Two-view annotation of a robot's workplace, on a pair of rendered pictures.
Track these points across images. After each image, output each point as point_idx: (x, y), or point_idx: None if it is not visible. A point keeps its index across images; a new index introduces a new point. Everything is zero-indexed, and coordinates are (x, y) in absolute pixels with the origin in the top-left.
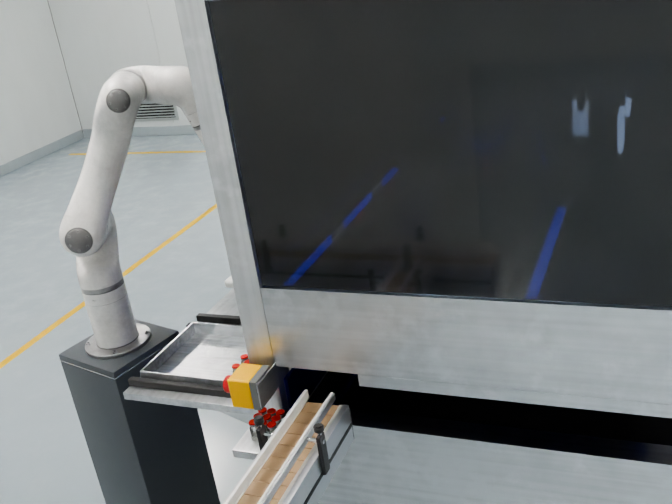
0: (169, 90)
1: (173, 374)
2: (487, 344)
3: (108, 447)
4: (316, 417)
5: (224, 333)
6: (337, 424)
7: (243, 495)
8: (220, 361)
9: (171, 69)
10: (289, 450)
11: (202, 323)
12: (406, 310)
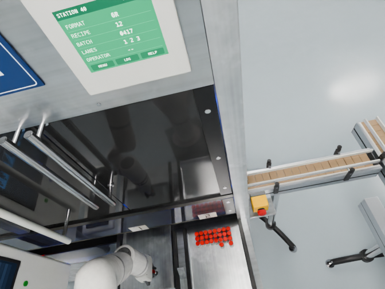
0: (114, 285)
1: (248, 278)
2: None
3: None
4: (259, 171)
5: (193, 288)
6: (251, 171)
7: (303, 178)
8: (219, 269)
9: (94, 283)
10: (273, 178)
11: None
12: None
